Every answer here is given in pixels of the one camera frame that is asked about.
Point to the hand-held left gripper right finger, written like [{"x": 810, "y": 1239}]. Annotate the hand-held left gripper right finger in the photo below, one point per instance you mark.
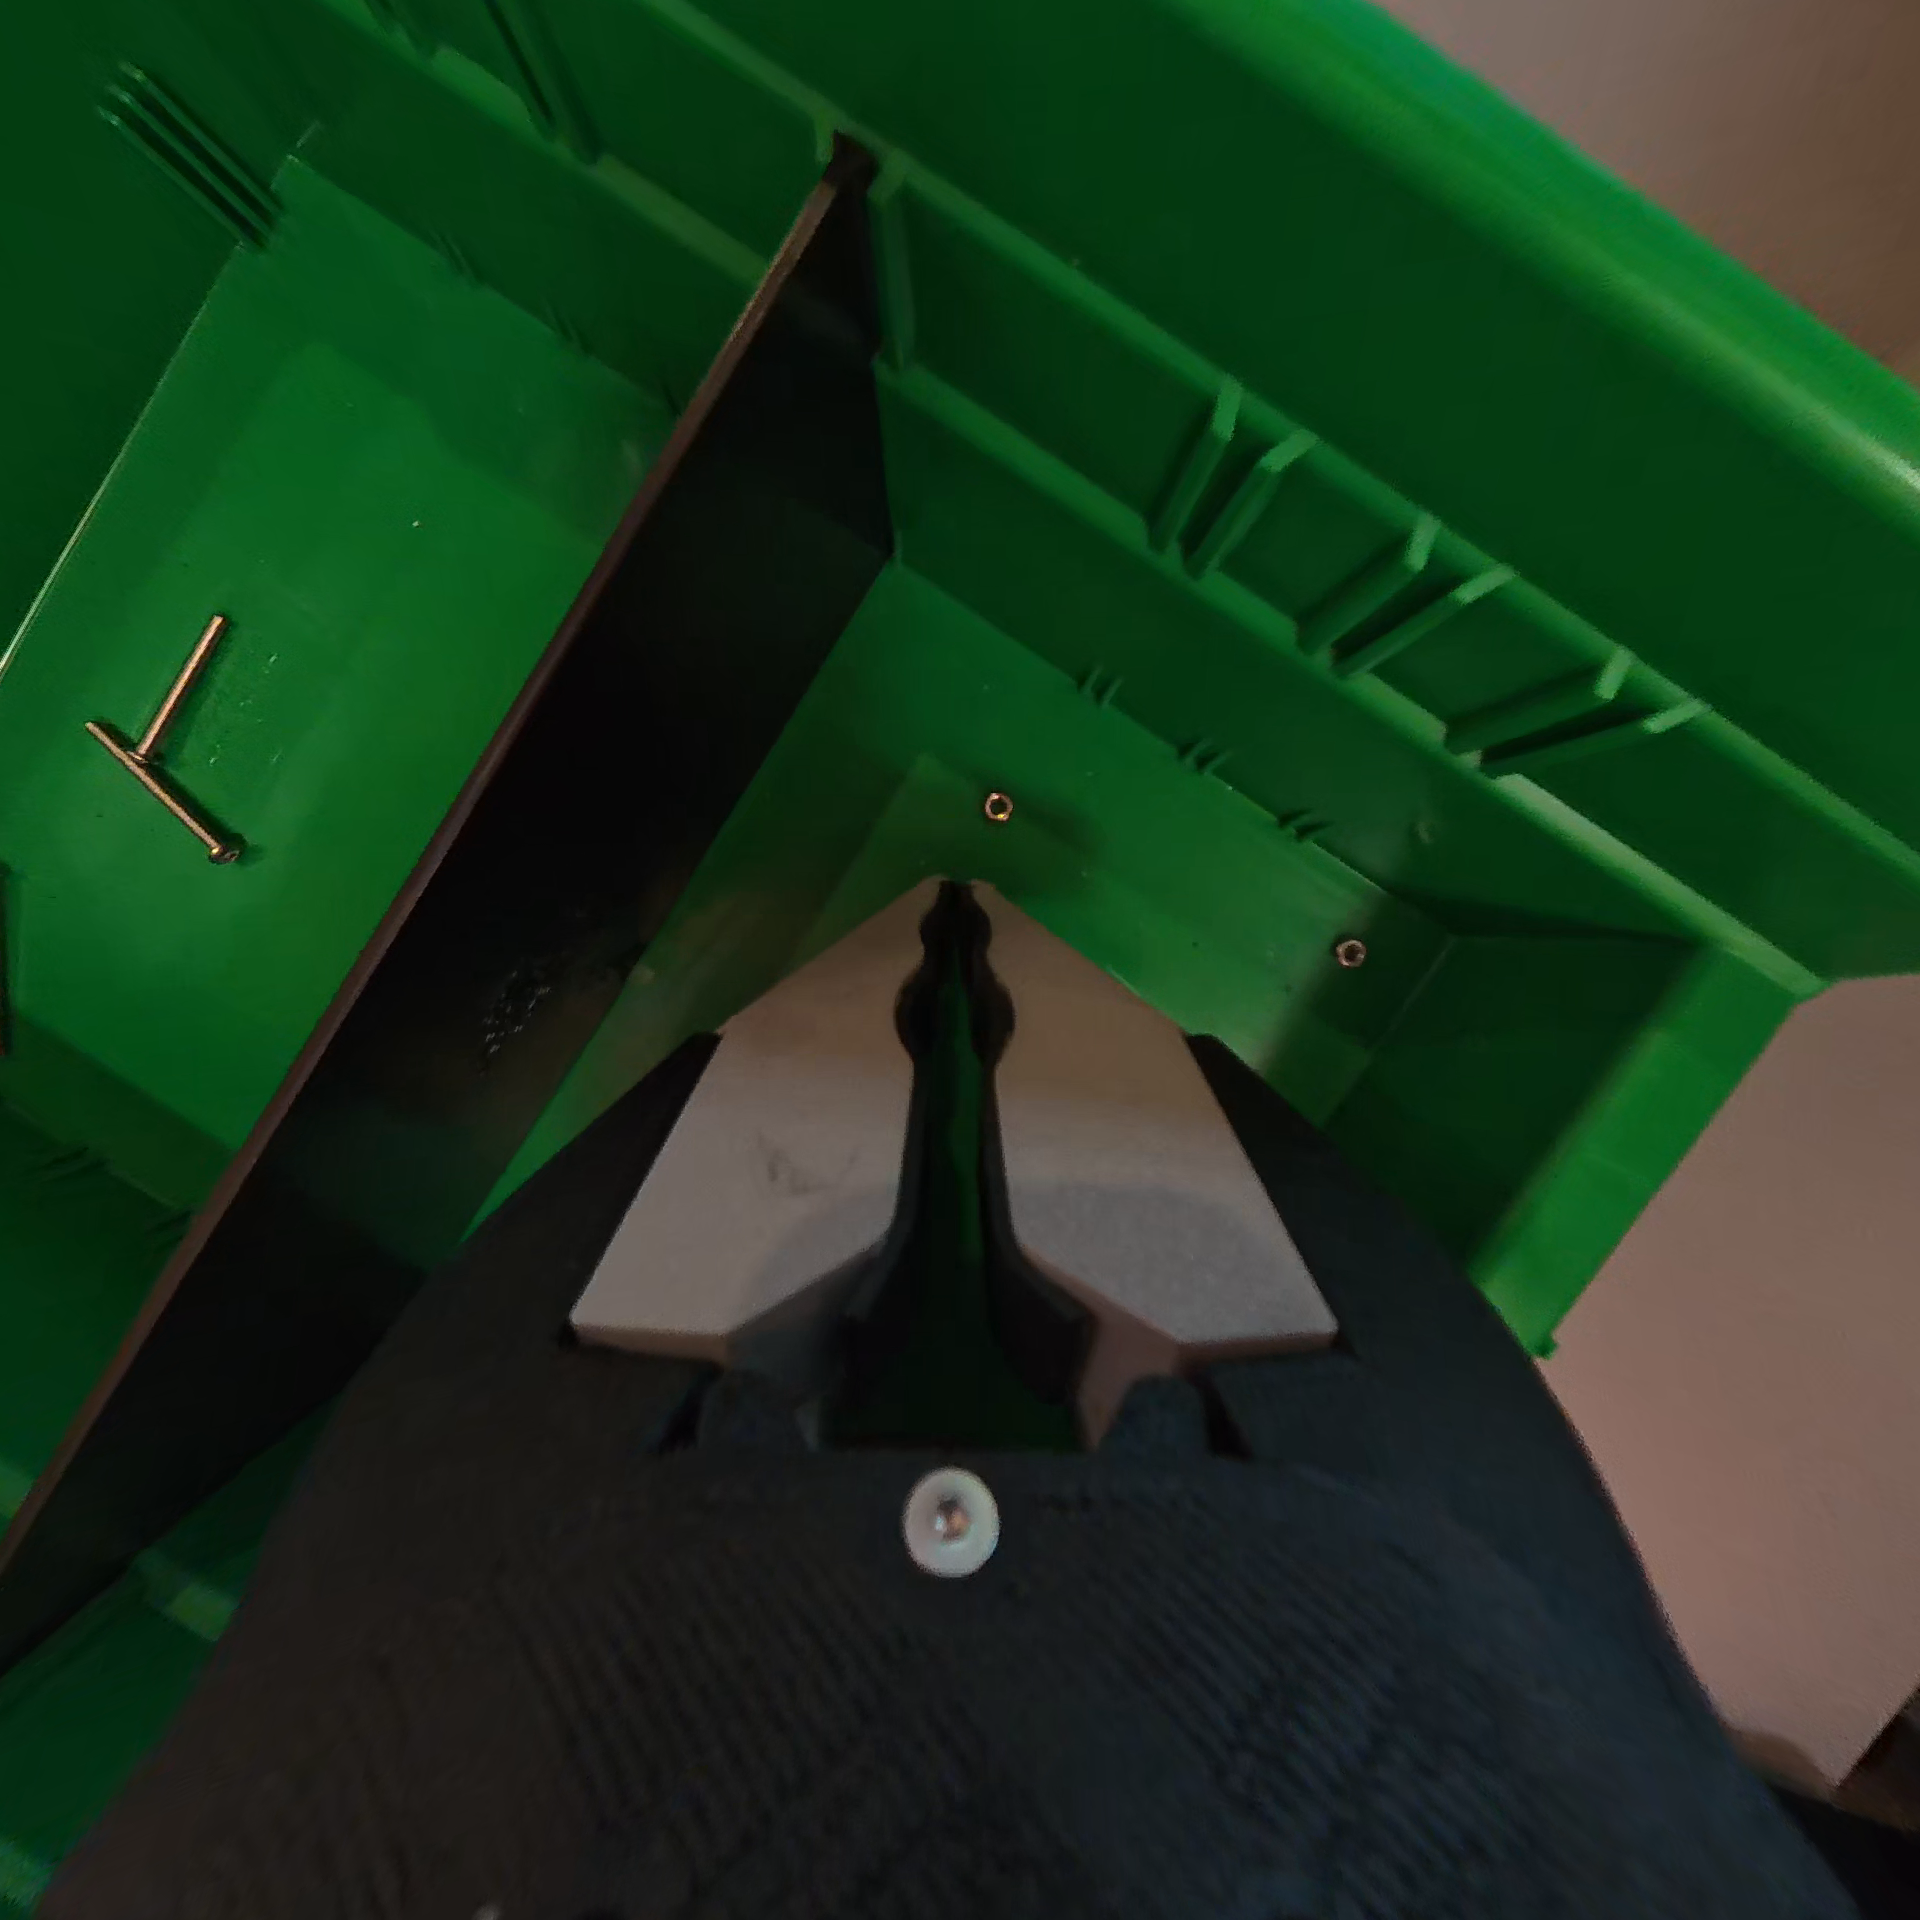
[{"x": 1140, "y": 1201}]

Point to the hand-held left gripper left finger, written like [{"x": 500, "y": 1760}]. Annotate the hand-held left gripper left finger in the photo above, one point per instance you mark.
[{"x": 763, "y": 1170}]

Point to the green plastic bin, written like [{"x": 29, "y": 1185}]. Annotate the green plastic bin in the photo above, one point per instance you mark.
[{"x": 375, "y": 523}]

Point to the grey desk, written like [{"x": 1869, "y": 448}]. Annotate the grey desk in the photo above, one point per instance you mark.
[{"x": 1724, "y": 1348}]

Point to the black bin divider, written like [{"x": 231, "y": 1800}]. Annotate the black bin divider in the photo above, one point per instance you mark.
[{"x": 600, "y": 825}]

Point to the steel screw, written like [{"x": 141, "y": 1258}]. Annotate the steel screw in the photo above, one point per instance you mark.
[
  {"x": 164, "y": 791},
  {"x": 183, "y": 682}
]

